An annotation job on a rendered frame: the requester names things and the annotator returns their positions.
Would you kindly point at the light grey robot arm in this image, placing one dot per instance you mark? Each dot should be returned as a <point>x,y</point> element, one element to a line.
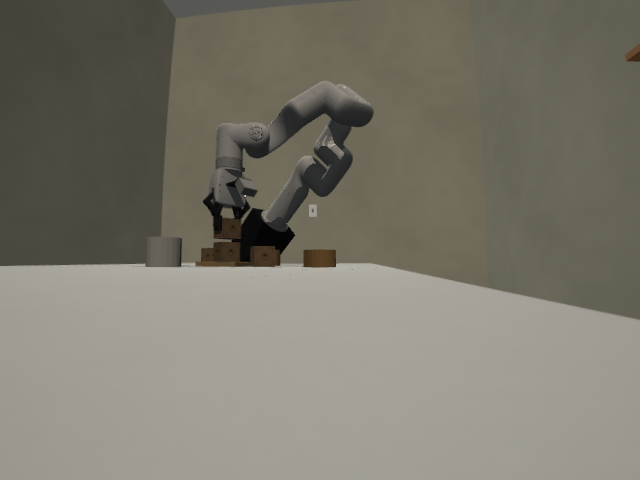
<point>340,104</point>

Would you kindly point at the flat tan wooden board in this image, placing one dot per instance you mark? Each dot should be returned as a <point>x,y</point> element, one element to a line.
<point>223,264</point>

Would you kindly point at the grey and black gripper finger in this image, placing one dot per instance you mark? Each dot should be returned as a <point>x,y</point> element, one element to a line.
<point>241,212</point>
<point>215,211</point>

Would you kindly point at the brown cardboard carton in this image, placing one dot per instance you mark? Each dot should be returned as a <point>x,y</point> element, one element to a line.
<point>226,252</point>
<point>206,254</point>
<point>231,229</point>
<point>262,256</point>

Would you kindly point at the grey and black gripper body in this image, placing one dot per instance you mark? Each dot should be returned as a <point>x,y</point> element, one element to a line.
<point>226,195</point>

